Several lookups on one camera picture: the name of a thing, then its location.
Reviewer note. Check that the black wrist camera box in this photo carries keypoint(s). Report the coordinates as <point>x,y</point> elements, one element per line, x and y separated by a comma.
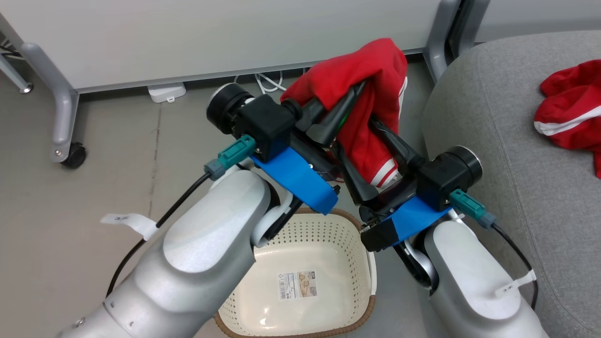
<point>441,185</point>
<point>265,124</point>

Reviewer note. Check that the red garment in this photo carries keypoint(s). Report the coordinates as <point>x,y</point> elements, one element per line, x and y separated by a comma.
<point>371,70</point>
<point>568,108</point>

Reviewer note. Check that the grey partition post with foot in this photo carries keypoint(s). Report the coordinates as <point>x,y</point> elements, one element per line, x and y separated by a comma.
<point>441,33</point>

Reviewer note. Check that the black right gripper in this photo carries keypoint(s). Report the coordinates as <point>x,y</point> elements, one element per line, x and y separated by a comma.
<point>380,232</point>

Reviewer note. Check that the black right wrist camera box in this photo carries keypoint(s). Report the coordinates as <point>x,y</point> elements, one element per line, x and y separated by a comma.
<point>441,185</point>

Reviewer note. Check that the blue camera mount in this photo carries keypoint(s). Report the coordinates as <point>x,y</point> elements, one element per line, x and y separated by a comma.
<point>300,180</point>
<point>415,218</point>

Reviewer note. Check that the cream perforated laundry basket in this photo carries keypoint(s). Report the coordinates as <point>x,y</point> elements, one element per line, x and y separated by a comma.
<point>333,244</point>

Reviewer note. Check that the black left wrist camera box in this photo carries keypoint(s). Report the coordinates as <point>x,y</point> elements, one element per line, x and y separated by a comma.
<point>265,124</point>

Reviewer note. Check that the printed basket sticker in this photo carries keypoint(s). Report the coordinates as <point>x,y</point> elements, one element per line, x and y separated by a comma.
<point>298,285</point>

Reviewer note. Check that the white power strip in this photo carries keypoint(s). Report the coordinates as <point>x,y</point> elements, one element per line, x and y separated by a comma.
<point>165,92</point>

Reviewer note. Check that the blue right camera mount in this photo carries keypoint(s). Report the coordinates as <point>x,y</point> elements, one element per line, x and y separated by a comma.
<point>415,218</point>

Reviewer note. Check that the grey fabric sofa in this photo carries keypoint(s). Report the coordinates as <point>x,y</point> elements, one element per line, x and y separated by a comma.
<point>493,117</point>

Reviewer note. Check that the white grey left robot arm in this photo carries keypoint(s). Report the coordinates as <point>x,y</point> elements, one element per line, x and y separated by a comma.
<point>211,234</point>

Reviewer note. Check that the large white partition panel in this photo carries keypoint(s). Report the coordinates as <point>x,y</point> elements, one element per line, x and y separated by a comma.
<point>188,37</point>

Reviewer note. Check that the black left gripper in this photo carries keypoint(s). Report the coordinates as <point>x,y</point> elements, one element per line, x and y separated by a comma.
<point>321,162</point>

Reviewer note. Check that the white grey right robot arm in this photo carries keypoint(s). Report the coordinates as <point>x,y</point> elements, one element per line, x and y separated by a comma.
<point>469,272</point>

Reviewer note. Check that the black caster wheel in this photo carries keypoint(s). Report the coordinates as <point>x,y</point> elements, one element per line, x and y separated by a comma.
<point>75,156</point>

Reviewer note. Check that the grey bent partition leg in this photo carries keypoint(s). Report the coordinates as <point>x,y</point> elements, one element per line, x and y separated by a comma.
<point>63,103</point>

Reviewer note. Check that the thin grey leg with round foot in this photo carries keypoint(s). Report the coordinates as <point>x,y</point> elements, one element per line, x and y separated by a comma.
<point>14,75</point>

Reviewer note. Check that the blue left camera mount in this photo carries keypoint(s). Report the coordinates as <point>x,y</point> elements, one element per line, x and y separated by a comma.
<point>300,180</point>

